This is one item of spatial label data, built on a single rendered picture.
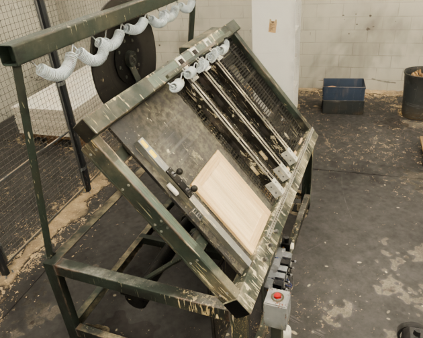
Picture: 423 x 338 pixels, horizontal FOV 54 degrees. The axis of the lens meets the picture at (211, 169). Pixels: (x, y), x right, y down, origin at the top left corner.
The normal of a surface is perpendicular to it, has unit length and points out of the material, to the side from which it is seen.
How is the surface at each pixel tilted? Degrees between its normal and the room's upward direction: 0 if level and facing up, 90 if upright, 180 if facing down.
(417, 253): 0
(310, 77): 90
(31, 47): 90
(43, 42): 90
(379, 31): 90
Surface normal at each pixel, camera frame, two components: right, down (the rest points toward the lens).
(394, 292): -0.07, -0.86
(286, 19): -0.30, 0.50
